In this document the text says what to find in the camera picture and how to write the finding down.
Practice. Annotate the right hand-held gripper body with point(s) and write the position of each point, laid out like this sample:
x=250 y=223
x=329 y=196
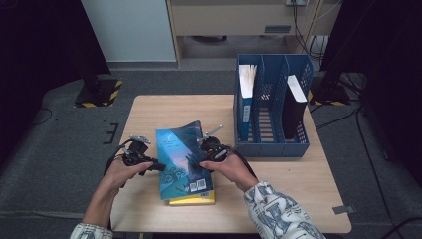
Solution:
x=214 y=151

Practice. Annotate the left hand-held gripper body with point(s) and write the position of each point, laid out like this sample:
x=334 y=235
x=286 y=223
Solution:
x=137 y=152

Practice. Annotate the dark blue illustrated book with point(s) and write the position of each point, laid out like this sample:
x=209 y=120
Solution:
x=179 y=159

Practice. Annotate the yellow book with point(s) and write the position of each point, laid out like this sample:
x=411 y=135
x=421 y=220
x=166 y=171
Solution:
x=192 y=200

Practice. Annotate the blue plastic file rack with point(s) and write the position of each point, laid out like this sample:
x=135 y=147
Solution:
x=270 y=147

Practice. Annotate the light blue book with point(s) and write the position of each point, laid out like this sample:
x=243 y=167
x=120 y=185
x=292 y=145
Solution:
x=247 y=83

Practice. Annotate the black book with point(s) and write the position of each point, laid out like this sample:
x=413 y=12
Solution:
x=292 y=113

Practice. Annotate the person's left hand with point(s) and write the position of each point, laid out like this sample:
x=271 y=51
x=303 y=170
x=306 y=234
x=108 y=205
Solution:
x=119 y=174

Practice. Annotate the person's right hand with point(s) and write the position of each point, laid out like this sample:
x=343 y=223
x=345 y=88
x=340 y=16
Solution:
x=234 y=169

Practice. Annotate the black tape floor mark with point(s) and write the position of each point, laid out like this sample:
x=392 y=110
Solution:
x=112 y=133

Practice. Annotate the striped black stand base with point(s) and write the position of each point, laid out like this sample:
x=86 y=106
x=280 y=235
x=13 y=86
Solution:
x=330 y=94
x=99 y=94

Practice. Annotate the white panel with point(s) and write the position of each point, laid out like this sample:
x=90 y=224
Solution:
x=132 y=30

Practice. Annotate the beige wooden cabinet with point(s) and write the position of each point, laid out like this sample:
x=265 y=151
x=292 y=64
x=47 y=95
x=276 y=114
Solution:
x=232 y=18

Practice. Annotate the dark curtain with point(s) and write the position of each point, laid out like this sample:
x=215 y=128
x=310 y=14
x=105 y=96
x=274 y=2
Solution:
x=40 y=49
x=391 y=66

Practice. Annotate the grey tape piece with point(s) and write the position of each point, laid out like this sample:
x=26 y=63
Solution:
x=343 y=209

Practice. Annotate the white power strip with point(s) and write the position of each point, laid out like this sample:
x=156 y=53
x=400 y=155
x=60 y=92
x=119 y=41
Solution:
x=296 y=2

